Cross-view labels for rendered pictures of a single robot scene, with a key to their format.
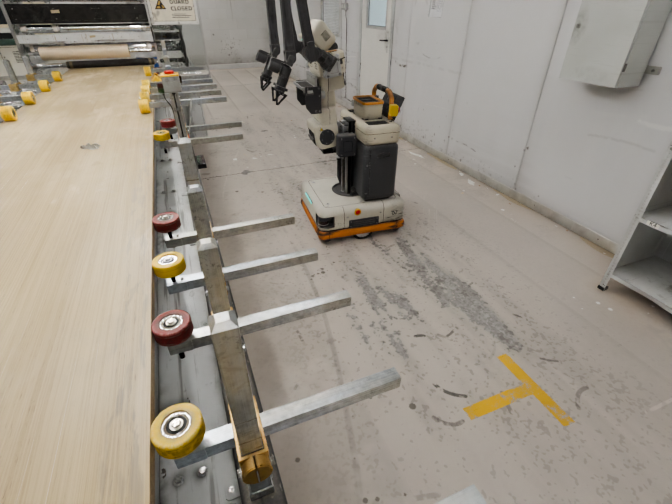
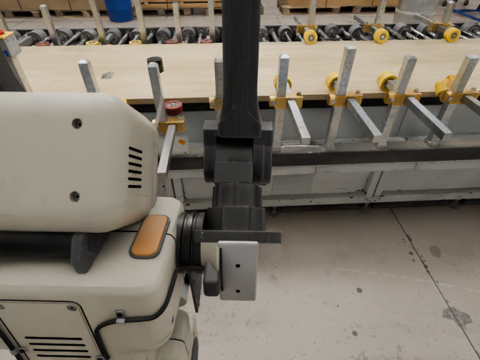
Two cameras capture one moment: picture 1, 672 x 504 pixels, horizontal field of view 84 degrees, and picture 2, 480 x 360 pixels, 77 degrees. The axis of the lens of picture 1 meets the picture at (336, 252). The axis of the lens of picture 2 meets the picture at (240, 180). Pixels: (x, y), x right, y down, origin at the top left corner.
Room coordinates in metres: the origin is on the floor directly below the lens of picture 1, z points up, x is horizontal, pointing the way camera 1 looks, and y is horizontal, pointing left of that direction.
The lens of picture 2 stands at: (2.89, -0.09, 1.53)
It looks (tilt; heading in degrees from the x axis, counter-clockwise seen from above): 41 degrees down; 109
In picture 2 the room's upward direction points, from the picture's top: straight up
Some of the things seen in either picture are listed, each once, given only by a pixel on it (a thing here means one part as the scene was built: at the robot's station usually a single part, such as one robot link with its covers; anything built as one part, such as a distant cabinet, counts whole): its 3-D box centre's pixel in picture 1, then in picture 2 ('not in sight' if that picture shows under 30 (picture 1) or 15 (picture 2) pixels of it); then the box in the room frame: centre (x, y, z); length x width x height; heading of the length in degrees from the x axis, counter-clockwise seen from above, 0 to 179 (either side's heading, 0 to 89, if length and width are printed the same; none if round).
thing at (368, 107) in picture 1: (367, 107); not in sight; (2.69, -0.22, 0.87); 0.23 x 0.15 x 0.11; 18
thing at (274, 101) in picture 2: not in sight; (285, 100); (2.69, 1.09, 0.95); 0.14 x 0.06 x 0.05; 22
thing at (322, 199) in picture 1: (349, 203); not in sight; (2.66, -0.11, 0.16); 0.67 x 0.64 x 0.25; 108
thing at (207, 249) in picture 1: (226, 333); not in sight; (0.58, 0.24, 0.87); 0.04 x 0.04 x 0.48; 22
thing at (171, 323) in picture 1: (176, 339); not in sight; (0.58, 0.35, 0.85); 0.08 x 0.08 x 0.11
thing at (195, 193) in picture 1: (212, 268); not in sight; (0.81, 0.33, 0.87); 0.04 x 0.04 x 0.48; 22
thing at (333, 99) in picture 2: not in sight; (343, 98); (2.92, 1.18, 0.95); 0.14 x 0.06 x 0.05; 22
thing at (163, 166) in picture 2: (205, 127); (169, 141); (2.29, 0.79, 0.84); 0.43 x 0.03 x 0.04; 112
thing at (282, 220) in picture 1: (233, 230); not in sight; (1.12, 0.36, 0.82); 0.43 x 0.03 x 0.04; 112
